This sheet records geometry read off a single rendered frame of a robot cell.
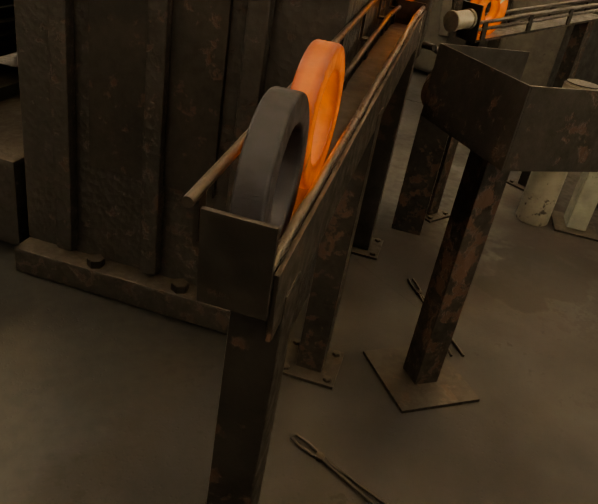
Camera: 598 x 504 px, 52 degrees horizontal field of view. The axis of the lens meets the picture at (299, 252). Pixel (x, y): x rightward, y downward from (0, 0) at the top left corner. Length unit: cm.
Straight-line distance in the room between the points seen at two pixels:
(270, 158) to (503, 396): 109
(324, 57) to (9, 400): 90
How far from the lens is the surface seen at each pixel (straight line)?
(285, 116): 57
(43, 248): 165
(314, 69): 73
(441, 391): 146
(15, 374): 139
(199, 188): 59
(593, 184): 247
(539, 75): 431
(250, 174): 55
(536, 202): 242
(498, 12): 215
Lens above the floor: 91
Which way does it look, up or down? 29 degrees down
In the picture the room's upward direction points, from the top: 10 degrees clockwise
